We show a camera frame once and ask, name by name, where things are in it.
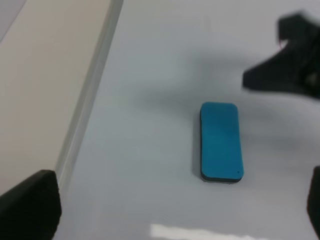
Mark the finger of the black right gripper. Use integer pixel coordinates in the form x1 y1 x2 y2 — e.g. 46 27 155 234
242 12 320 99

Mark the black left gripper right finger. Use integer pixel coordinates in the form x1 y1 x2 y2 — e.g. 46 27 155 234
307 166 320 237

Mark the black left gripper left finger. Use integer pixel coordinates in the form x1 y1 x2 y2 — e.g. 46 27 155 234
0 170 62 240

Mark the white whiteboard with aluminium frame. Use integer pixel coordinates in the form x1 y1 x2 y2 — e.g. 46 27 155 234
55 0 320 240

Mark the teal whiteboard eraser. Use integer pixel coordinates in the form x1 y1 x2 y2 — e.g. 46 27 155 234
200 102 244 184

